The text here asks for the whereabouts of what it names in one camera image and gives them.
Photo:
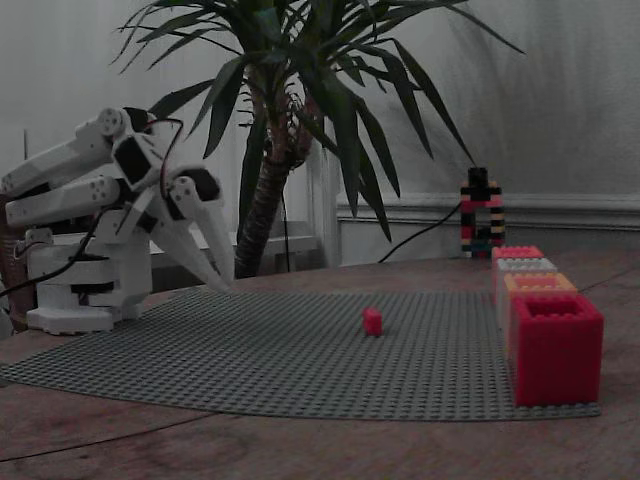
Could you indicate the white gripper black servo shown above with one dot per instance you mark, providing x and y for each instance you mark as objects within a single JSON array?
[{"x": 176, "y": 206}]

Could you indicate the small red Lego brick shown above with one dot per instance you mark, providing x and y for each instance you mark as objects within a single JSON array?
[{"x": 373, "y": 322}]

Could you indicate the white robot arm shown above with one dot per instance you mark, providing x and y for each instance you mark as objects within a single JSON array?
[{"x": 70, "y": 155}]

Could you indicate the grey Lego baseplate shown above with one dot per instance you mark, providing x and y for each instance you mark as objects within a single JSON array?
[{"x": 250, "y": 350}]

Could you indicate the pink lego box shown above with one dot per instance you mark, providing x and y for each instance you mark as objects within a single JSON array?
[{"x": 517, "y": 251}]

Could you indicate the orange lego box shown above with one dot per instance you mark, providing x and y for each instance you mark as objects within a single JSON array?
[{"x": 520, "y": 286}]

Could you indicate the white lego box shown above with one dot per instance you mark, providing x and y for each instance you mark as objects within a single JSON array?
[{"x": 525, "y": 264}]

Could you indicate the large red lego box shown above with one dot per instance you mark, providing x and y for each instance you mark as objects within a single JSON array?
[{"x": 555, "y": 360}]

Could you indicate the green yucca plant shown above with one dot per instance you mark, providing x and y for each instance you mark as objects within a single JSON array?
[{"x": 265, "y": 200}]

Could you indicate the multicolour Lego tower with camera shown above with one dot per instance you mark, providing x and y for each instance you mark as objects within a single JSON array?
[{"x": 480, "y": 215}]

